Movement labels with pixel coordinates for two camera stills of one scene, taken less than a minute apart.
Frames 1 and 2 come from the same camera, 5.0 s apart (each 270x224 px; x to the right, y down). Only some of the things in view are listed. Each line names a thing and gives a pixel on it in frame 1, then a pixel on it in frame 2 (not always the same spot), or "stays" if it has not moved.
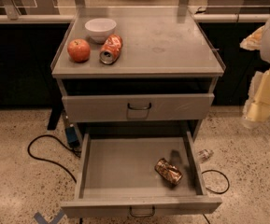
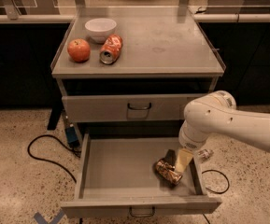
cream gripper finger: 260,106 -> 184,158
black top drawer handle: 139,108 stays
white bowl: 99,29 stays
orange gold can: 169,171 stays
